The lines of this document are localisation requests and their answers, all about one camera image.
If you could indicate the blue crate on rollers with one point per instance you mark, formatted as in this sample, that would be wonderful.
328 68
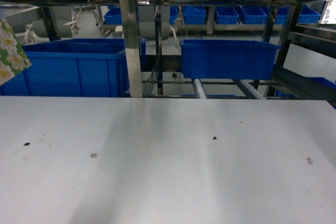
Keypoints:
227 59

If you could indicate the left white roller rail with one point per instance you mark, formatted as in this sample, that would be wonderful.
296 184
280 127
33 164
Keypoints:
198 89

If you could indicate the big blue crate at table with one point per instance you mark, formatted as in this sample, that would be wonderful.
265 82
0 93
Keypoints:
86 67

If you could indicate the steel vertical post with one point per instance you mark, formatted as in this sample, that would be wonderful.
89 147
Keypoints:
131 42

